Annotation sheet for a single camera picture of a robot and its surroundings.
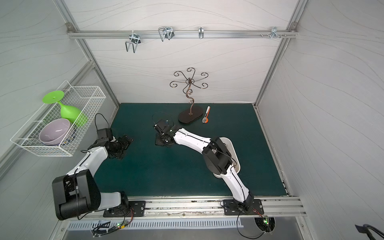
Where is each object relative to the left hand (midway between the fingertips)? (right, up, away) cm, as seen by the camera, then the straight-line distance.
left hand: (130, 144), depth 88 cm
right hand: (+16, +2, +2) cm, 16 cm away
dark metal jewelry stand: (+34, +16, +23) cm, 44 cm away
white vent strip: (-9, -36, -18) cm, 41 cm away
